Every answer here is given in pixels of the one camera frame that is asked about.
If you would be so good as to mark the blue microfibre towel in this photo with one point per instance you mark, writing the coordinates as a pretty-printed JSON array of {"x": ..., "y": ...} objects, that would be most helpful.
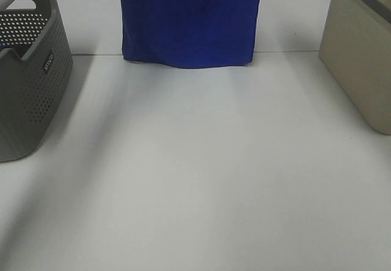
[{"x": 189, "y": 33}]

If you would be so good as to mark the grey perforated plastic basket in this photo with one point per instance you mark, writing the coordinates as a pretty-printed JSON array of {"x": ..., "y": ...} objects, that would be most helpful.
[{"x": 36, "y": 64}]

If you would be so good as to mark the beige storage box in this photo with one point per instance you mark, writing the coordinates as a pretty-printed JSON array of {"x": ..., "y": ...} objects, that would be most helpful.
[{"x": 355, "y": 48}]

